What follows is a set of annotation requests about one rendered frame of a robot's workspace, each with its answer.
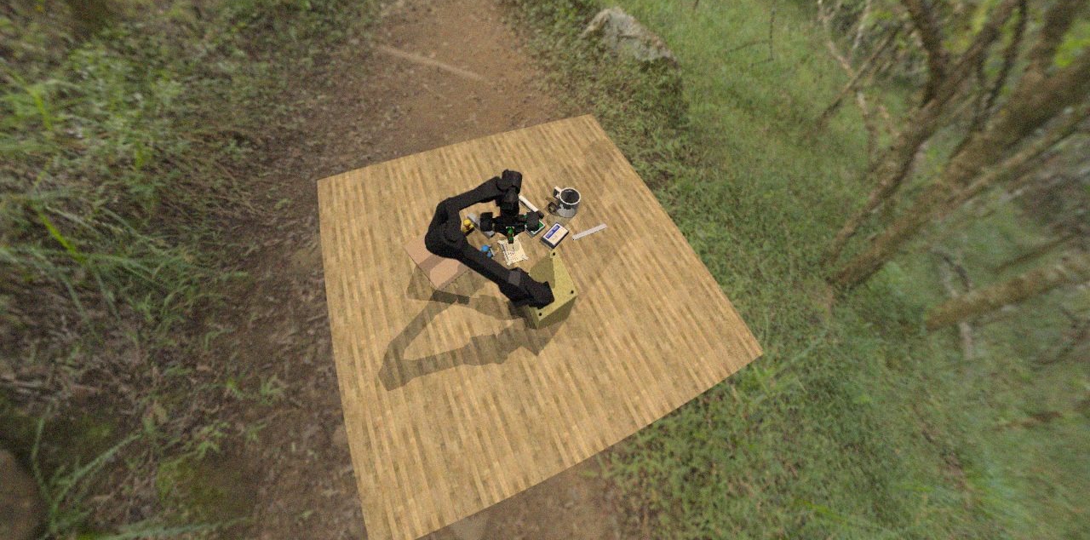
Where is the grey flat strip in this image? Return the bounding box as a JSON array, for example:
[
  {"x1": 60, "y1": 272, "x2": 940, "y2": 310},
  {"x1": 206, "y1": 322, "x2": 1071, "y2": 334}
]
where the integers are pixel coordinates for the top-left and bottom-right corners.
[{"x1": 572, "y1": 224, "x2": 608, "y2": 240}]

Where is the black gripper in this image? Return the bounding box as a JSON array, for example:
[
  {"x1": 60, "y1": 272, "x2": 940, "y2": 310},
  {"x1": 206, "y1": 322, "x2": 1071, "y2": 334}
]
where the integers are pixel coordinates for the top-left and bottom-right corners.
[{"x1": 479, "y1": 209, "x2": 538, "y2": 237}]

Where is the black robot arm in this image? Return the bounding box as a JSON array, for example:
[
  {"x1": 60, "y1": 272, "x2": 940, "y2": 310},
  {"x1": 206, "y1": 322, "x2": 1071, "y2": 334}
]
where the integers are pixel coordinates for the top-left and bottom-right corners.
[{"x1": 424, "y1": 169, "x2": 554, "y2": 309}]

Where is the beige ceramic mug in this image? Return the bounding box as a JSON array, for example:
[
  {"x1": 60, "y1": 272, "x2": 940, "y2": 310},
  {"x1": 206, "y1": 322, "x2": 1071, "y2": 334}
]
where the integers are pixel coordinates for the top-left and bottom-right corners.
[{"x1": 553, "y1": 187, "x2": 581, "y2": 218}]

